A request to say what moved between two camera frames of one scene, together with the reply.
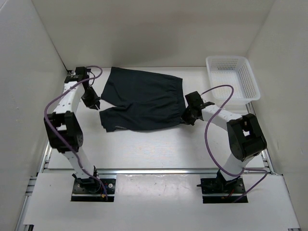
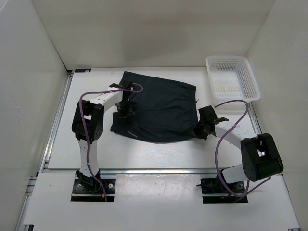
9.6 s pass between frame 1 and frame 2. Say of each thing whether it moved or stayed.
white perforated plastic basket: stayed
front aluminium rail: stayed
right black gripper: moved
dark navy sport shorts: moved
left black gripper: moved
